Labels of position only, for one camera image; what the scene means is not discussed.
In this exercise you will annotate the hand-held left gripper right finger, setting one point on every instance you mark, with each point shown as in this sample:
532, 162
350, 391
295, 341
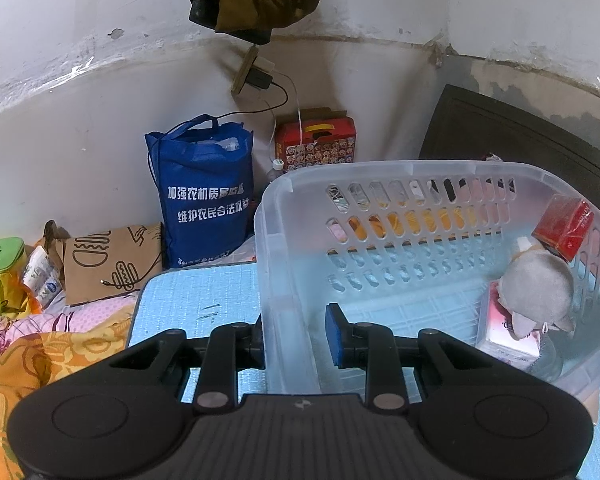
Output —
334, 335

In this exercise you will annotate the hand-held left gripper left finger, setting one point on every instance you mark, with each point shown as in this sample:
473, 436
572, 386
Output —
253, 346

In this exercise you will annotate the translucent plastic basket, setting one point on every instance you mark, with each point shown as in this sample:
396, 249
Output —
290, 280

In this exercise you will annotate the light blue mat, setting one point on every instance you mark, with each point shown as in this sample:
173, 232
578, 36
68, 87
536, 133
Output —
195, 295

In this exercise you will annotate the blue tote bag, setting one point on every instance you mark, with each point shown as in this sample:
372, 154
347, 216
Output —
205, 195

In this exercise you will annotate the pink and white tissue packet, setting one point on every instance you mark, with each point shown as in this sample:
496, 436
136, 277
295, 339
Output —
497, 332

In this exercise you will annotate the clear plastic bottle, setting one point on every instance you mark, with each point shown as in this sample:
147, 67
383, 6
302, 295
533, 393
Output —
276, 172

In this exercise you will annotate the brown paper bag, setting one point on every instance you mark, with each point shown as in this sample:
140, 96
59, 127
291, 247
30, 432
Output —
100, 265

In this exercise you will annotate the pink floral bedsheet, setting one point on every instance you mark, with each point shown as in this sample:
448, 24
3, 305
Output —
80, 317

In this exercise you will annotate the red patterned gift box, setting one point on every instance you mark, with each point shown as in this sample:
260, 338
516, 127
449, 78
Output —
320, 145

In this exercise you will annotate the grey plush toy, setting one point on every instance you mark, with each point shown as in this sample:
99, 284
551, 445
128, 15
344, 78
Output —
537, 285

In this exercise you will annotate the clear plastic wrapper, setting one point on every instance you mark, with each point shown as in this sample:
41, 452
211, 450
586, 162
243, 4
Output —
547, 360

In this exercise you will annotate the white snack packet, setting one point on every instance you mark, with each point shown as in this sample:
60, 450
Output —
42, 280

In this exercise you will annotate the orange floral blanket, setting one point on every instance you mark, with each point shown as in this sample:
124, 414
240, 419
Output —
25, 375

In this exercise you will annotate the black charger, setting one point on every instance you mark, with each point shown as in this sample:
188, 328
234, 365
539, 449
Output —
259, 80

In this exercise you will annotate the dark wooden headboard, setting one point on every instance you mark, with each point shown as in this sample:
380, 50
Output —
510, 135

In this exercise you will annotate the dark olive hanging cloth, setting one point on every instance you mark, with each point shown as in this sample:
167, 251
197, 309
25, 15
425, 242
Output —
250, 12

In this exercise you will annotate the wall socket board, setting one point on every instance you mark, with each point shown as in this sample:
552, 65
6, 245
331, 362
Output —
242, 72

